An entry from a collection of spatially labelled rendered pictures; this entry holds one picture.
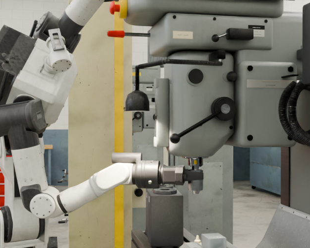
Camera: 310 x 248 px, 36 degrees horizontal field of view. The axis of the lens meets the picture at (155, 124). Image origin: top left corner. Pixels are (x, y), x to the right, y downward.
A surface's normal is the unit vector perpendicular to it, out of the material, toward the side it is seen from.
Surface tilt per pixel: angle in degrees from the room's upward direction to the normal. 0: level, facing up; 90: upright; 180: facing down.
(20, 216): 79
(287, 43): 90
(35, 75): 55
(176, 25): 90
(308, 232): 63
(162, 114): 90
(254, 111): 90
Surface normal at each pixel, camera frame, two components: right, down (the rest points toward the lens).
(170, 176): -0.12, 0.00
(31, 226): 0.52, 0.04
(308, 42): -0.98, 0.00
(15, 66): 0.43, -0.56
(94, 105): 0.22, 0.01
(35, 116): 0.98, -0.15
